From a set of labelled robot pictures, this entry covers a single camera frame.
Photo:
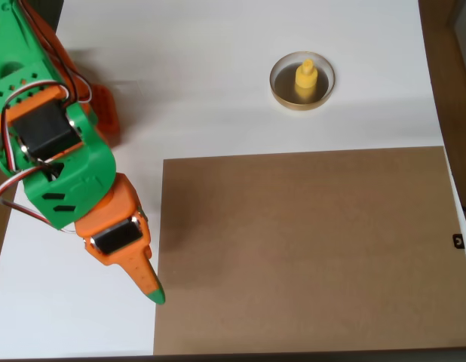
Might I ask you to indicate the small yellow plastic piece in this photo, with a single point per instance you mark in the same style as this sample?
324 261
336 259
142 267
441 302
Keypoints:
305 77

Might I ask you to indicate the orange robot base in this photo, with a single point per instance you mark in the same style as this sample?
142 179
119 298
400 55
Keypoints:
105 109

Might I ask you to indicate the orange green robot arm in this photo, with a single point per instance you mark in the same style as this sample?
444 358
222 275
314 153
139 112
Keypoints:
78 177

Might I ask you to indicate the round shallow metal dish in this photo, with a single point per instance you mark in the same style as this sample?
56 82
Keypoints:
323 90

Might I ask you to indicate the brown rectangular board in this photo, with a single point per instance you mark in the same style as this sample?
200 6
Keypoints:
308 249

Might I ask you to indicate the small black clip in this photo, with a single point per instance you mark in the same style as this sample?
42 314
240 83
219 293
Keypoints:
458 241

